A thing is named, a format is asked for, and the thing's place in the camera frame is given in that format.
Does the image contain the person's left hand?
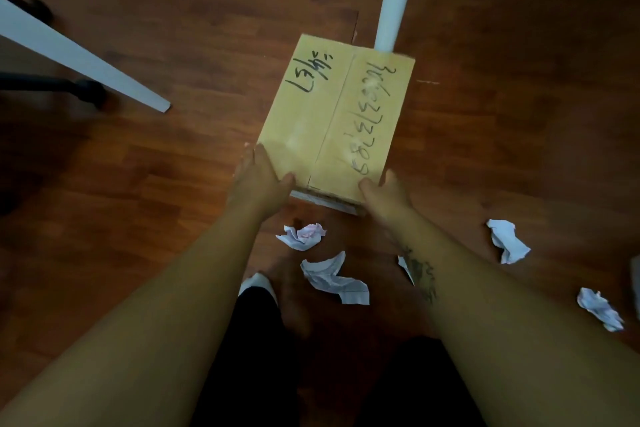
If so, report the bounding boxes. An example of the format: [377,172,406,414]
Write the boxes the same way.
[226,143,296,223]

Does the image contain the person's right hand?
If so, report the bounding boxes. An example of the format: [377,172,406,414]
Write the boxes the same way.
[358,169,416,227]

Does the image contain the yellow cardboard box with writing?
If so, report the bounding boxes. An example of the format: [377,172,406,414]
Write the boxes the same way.
[256,33,416,216]

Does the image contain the person's right forearm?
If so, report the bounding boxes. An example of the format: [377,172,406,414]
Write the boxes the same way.
[385,209,640,427]

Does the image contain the person's left forearm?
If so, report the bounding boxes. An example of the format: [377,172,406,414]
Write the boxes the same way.
[0,206,281,427]

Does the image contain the crumpled white paper ball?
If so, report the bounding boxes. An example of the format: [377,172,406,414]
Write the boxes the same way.
[576,288,625,333]
[275,223,327,252]
[397,255,416,286]
[486,219,532,265]
[300,251,371,306]

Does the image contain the person's white sock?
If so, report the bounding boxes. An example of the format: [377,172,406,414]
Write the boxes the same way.
[238,272,278,306]

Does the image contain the person's black trousers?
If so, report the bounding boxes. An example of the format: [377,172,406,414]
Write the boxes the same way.
[189,287,488,427]

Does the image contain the black office chair base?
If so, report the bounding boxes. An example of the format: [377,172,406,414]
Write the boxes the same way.
[0,0,108,109]

